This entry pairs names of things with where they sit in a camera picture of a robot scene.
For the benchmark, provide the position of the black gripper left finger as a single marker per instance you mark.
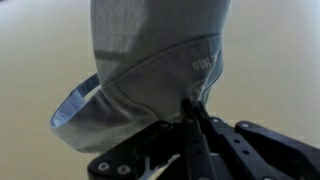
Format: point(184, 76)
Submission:
point(181, 147)

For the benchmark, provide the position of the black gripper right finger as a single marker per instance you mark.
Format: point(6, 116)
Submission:
point(258, 153)

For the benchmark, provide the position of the grey denim baseball cap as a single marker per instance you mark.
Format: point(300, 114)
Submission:
point(150, 56)

